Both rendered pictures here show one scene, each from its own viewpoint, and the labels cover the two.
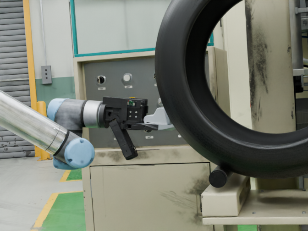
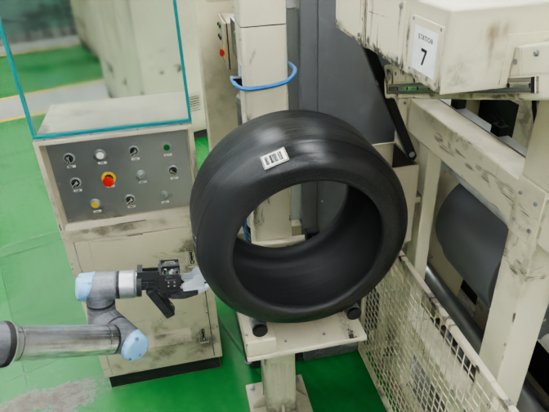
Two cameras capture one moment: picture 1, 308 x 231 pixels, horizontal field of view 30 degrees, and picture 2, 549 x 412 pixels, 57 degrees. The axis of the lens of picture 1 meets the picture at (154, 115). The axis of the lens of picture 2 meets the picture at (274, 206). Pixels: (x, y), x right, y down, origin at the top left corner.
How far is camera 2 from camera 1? 0.95 m
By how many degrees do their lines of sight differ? 37
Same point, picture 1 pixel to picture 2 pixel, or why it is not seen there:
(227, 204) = (268, 346)
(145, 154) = (131, 226)
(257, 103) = (260, 212)
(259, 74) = not seen: hidden behind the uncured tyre
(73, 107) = (106, 287)
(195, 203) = (185, 258)
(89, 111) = (125, 289)
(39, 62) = not seen: outside the picture
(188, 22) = (237, 226)
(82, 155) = (140, 349)
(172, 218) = not seen: hidden behind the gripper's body
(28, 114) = (81, 340)
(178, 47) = (226, 248)
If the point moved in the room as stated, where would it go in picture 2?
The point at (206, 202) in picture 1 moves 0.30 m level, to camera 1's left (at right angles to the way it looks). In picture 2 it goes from (250, 347) to (148, 389)
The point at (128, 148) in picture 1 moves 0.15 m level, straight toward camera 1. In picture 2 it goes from (169, 311) to (189, 345)
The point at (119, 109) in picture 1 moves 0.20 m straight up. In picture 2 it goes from (155, 279) to (142, 217)
